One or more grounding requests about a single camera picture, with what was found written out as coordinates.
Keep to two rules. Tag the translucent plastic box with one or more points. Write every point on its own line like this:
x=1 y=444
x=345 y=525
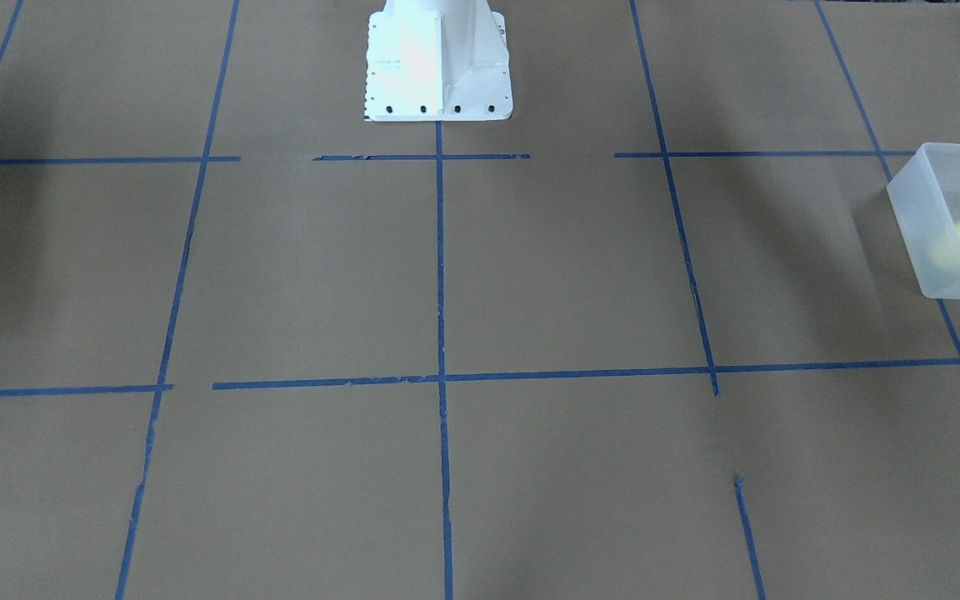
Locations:
x=925 y=196

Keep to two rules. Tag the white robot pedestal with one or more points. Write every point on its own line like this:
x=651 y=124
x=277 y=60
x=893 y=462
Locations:
x=437 y=61

